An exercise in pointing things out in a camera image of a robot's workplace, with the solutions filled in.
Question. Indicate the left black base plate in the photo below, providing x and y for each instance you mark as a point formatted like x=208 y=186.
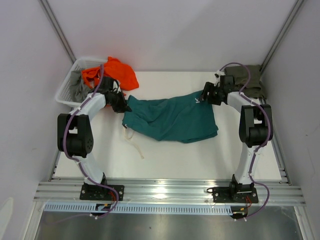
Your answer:
x=96 y=193

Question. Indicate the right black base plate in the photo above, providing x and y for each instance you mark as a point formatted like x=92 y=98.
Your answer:
x=233 y=195

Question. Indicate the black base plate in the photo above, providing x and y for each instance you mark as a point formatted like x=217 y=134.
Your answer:
x=233 y=195
x=96 y=193

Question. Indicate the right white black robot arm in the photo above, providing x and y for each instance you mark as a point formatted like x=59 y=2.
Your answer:
x=255 y=129

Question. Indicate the white slotted cable duct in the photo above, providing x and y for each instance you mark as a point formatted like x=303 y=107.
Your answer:
x=126 y=208

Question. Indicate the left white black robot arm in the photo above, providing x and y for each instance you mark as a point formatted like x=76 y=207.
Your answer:
x=74 y=132

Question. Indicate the olive green folded shorts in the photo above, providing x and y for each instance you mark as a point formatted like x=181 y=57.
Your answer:
x=255 y=88

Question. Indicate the left aluminium corner post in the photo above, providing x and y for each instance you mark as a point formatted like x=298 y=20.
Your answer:
x=48 y=11

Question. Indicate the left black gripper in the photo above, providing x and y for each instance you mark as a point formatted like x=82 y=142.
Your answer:
x=123 y=107

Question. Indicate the aluminium corner post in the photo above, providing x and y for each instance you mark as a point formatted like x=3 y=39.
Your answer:
x=290 y=19
x=48 y=11

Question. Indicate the right aluminium corner post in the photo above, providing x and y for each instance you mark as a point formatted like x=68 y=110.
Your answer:
x=290 y=19

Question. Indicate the grey shorts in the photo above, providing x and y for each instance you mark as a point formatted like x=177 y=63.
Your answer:
x=78 y=89

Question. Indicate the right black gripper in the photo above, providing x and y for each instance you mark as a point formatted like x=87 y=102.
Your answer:
x=209 y=87

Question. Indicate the orange shorts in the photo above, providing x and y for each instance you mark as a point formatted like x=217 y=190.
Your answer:
x=115 y=69

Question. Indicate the aluminium table edge rail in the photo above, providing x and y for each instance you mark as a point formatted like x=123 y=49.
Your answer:
x=162 y=191

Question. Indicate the white plastic basket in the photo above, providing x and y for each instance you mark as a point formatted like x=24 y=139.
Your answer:
x=63 y=95

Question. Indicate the teal green shorts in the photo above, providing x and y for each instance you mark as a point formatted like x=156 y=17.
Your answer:
x=183 y=119

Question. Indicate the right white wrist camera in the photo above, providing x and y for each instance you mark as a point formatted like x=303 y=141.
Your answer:
x=218 y=74

